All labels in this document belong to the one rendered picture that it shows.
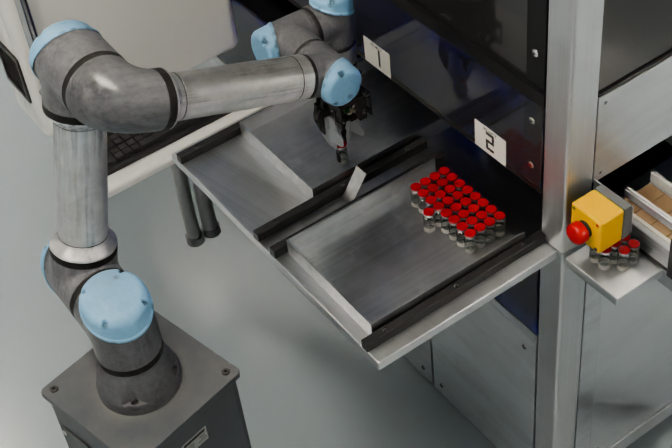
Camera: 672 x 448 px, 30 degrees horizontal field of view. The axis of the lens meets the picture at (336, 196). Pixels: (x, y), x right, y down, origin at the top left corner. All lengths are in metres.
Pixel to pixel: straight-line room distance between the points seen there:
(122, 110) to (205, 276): 1.68
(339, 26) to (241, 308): 1.38
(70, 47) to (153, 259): 1.72
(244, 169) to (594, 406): 0.90
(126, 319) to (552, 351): 0.86
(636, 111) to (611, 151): 0.08
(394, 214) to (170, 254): 1.36
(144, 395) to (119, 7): 0.89
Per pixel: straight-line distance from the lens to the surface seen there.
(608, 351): 2.63
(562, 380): 2.56
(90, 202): 2.10
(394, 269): 2.25
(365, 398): 3.18
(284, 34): 2.15
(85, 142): 2.03
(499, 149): 2.26
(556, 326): 2.42
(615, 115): 2.14
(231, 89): 1.96
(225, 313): 3.41
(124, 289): 2.11
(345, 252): 2.28
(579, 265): 2.25
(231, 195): 2.43
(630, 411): 2.89
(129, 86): 1.88
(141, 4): 2.73
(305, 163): 2.47
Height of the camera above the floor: 2.52
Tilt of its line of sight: 43 degrees down
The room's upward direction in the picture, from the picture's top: 7 degrees counter-clockwise
